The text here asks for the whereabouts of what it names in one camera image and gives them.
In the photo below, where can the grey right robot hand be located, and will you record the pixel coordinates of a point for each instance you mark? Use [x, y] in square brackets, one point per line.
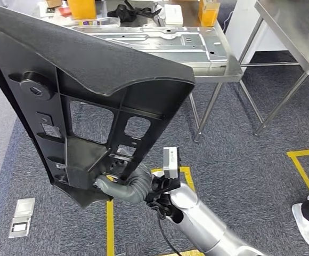
[114, 189]

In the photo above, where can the black plastic panel part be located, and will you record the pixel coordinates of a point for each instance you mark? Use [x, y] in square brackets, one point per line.
[90, 53]

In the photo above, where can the steel workbench table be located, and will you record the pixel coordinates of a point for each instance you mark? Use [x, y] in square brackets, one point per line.
[224, 72]

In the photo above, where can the silver floor socket plate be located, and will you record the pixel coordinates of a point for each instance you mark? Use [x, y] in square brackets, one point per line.
[21, 219]

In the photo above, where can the stamped sheet metal plate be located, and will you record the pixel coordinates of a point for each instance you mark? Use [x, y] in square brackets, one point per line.
[157, 46]

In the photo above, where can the clear plastic tray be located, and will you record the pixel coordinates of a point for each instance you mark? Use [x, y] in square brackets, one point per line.
[101, 22]

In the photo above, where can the orange box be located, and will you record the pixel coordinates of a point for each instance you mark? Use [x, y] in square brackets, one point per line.
[82, 9]

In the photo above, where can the white flat box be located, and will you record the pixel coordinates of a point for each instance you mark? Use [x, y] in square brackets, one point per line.
[173, 15]

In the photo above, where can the yellow carton box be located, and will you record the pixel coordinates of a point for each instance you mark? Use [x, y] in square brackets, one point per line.
[207, 16]

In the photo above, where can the white cabinet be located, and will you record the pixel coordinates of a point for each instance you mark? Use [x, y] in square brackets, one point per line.
[239, 21]

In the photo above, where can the bare steel table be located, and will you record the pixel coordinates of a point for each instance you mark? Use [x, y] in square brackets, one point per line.
[290, 24]

